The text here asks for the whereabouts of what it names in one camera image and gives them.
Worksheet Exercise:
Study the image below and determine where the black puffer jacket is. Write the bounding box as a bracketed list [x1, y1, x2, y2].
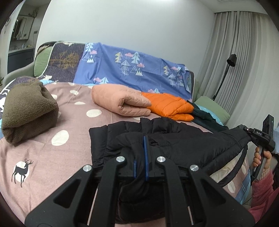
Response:
[89, 117, 251, 224]

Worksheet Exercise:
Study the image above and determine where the pink sleeve forearm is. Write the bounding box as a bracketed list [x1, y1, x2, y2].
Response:
[248, 168, 278, 223]

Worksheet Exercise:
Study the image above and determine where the person's right hand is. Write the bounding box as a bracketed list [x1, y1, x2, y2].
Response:
[252, 147, 272, 172]

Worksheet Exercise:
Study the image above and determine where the green striped pillow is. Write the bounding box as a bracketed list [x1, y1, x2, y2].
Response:
[194, 96, 230, 125]

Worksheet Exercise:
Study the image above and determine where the orange puffer jacket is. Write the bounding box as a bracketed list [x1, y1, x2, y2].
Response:
[142, 92, 194, 122]

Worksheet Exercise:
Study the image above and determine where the pink quilted jacket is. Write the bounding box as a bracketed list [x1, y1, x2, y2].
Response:
[91, 84, 151, 117]

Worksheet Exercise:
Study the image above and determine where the dark green sweater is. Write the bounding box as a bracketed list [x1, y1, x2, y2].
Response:
[187, 101, 229, 132]

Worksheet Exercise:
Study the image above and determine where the grey curtain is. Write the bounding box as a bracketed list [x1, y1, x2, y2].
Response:
[195, 11, 278, 128]

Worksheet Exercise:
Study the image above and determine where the black floor lamp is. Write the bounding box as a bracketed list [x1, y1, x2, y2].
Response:
[212, 54, 237, 101]

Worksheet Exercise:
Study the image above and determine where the blue tree-print sheet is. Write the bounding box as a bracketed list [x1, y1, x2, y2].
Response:
[73, 43, 192, 100]

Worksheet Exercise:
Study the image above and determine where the pink polka-dot bedspread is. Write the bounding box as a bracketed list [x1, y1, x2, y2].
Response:
[0, 79, 251, 223]

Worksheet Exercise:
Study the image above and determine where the brown fleece garment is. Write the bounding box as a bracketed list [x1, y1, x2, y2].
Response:
[1, 79, 59, 145]

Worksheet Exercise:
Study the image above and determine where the dark patterned blanket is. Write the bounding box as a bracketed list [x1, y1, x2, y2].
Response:
[38, 42, 85, 82]

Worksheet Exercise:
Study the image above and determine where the grey armchair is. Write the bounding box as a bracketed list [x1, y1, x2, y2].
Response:
[3, 61, 35, 87]

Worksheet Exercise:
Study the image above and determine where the kitchen cabinet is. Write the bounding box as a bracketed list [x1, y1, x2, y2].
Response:
[7, 15, 34, 73]

